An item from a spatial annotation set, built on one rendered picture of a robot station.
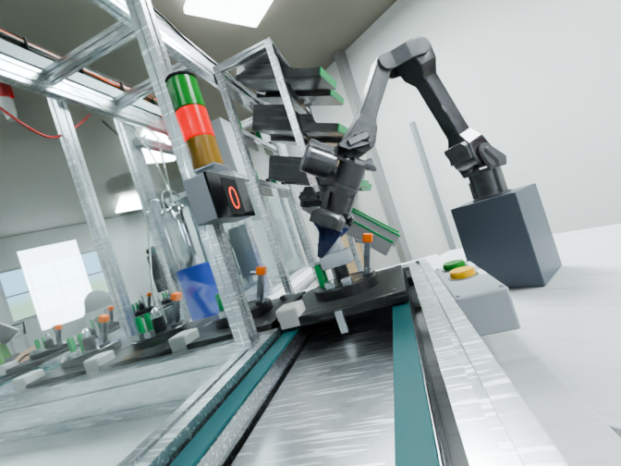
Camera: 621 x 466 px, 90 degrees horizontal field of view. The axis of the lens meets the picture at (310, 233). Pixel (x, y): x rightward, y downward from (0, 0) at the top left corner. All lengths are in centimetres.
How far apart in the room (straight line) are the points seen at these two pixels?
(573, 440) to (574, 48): 285
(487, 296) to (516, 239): 30
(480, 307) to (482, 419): 25
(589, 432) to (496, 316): 15
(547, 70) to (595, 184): 90
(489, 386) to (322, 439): 16
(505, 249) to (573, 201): 231
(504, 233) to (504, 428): 56
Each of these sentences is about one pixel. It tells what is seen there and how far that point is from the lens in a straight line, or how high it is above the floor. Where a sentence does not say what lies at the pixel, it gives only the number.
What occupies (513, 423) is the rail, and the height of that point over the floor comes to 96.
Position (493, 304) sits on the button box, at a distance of 49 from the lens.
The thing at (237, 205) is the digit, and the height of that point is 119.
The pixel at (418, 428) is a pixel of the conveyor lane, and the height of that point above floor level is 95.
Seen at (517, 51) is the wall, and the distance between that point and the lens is 318.
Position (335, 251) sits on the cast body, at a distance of 64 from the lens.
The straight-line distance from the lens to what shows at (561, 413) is 44.
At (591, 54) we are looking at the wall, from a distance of 306.
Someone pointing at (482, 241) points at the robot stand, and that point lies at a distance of 79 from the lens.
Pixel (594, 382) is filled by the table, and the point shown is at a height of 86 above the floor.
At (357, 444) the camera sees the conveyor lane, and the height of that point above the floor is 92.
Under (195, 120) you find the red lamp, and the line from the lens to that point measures 55.
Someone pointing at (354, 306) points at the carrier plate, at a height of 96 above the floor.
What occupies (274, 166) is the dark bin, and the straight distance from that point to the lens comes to 96.
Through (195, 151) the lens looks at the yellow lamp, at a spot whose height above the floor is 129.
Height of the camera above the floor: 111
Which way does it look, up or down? level
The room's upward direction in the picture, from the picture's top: 18 degrees counter-clockwise
